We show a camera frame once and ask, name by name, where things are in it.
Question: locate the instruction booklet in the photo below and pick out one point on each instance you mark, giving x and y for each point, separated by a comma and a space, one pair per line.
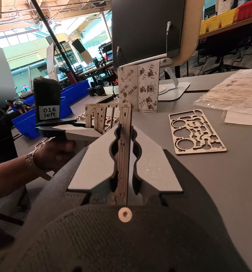
130, 85

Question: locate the person's left hand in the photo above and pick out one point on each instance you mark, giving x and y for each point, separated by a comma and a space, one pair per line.
53, 155

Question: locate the grey desk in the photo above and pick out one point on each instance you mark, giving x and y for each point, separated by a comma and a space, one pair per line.
223, 180

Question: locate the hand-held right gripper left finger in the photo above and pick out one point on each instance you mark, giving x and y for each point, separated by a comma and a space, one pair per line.
92, 170

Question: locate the dark red cylinder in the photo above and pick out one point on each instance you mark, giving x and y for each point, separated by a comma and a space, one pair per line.
71, 77

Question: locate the clear plastic sleeve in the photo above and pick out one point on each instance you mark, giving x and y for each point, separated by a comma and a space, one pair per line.
234, 93

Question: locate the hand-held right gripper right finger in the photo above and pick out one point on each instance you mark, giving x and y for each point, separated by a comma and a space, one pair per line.
157, 170

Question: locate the black slanted pole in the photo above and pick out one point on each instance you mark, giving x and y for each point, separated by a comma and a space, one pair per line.
53, 38

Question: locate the person's left forearm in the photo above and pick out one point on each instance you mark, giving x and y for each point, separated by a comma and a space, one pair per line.
9, 180

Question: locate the wooden parts sheet with gears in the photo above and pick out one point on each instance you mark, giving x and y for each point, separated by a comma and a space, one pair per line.
126, 148

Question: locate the dark computer monitor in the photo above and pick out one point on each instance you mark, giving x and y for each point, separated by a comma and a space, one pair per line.
143, 31

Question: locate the blue plastic bin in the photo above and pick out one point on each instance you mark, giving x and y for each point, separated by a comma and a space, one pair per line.
24, 125
75, 89

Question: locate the yellow plastic bin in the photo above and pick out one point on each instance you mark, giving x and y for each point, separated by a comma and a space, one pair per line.
210, 26
229, 18

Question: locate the beige desk divider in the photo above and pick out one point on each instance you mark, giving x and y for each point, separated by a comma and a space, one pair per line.
192, 38

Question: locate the black flat device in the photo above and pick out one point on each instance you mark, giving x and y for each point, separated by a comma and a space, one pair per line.
105, 98

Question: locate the white monitor stand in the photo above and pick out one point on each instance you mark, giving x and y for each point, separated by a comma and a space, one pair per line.
172, 91

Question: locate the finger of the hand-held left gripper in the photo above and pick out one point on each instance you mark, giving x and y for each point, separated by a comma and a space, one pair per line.
68, 126
83, 135

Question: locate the red plastic bin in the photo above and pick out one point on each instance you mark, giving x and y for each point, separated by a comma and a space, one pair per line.
249, 9

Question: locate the silver wristwatch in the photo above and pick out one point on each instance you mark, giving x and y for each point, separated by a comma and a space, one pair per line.
30, 161

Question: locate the wooden display board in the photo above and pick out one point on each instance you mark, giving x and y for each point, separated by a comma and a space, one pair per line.
51, 63

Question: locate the black charger box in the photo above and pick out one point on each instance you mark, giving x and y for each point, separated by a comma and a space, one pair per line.
92, 90
100, 89

